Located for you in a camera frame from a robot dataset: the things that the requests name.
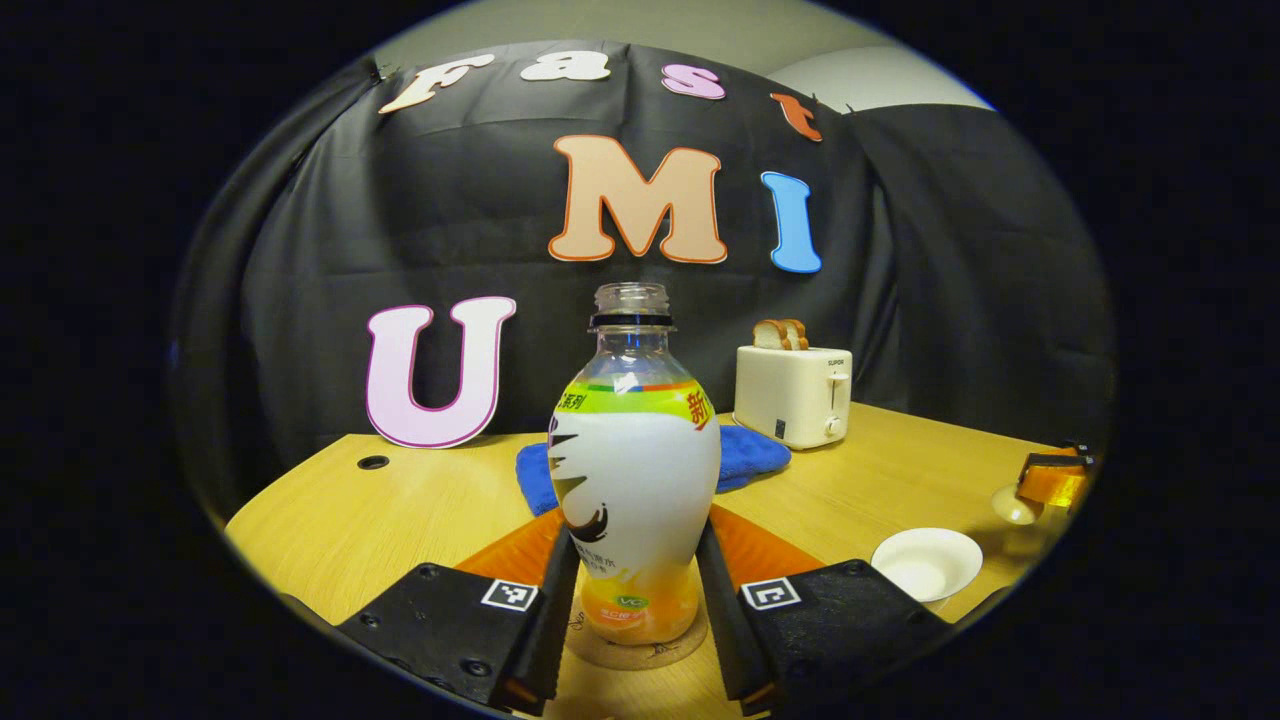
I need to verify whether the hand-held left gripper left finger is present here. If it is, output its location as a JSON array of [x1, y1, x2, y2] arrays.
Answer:
[[335, 505, 581, 716]]

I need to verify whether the black backdrop cloth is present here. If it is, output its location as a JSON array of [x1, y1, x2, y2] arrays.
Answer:
[[170, 40, 1116, 501]]

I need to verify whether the white teacup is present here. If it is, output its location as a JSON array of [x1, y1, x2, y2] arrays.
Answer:
[[870, 527, 985, 606]]

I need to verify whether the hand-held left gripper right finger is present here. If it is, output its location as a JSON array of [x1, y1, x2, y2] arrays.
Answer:
[[695, 505, 951, 716]]

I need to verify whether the blue folded towel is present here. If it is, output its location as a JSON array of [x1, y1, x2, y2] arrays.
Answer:
[[515, 425, 793, 518]]

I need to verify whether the round cork coaster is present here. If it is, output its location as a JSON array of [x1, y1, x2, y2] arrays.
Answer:
[[565, 598, 709, 671]]

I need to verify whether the white teacup lid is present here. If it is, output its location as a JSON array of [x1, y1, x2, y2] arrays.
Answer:
[[992, 483, 1046, 527]]

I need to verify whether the water bottle with orange label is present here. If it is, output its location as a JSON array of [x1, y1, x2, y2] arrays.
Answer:
[[547, 282, 723, 646]]

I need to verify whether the white toaster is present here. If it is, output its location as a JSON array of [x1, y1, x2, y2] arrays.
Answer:
[[733, 345, 853, 451]]

